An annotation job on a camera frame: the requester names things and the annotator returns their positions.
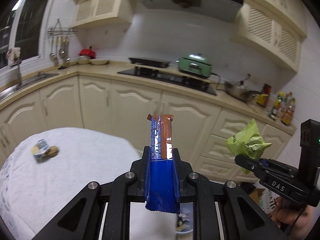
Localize right hand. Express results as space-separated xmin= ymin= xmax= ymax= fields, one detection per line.
xmin=271 ymin=197 xmax=316 ymax=239

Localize steel sink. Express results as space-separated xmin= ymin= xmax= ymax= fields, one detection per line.
xmin=0 ymin=72 xmax=59 ymax=101

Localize gas stove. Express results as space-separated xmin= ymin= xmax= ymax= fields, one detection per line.
xmin=118 ymin=57 xmax=217 ymax=96

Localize brown blue chocolate bar wrapper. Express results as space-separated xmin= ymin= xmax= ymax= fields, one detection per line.
xmin=145 ymin=114 xmax=180 ymax=214

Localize hanging utensils rack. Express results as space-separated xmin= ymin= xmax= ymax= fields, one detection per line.
xmin=47 ymin=18 xmax=78 ymax=69

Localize white towel table cover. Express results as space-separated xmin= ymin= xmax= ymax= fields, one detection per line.
xmin=0 ymin=127 xmax=178 ymax=240

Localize brown bread piece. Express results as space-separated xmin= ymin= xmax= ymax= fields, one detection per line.
xmin=47 ymin=146 xmax=59 ymax=157

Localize cream kitchen cabinets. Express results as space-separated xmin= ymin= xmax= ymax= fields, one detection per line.
xmin=1 ymin=76 xmax=295 ymax=182

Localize steel wok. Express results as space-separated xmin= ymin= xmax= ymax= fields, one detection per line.
xmin=224 ymin=81 xmax=262 ymax=103

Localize condiment bottles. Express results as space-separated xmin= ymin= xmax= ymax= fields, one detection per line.
xmin=255 ymin=83 xmax=296 ymax=126

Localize kitchen faucet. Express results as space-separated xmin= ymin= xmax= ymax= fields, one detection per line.
xmin=7 ymin=47 xmax=22 ymax=87

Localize green electric cooker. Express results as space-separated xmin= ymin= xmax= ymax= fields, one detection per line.
xmin=177 ymin=53 xmax=212 ymax=79

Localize small milk carton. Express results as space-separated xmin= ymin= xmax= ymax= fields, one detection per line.
xmin=31 ymin=139 xmax=50 ymax=159

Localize green snack wrapper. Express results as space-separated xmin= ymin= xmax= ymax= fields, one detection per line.
xmin=227 ymin=119 xmax=272 ymax=178

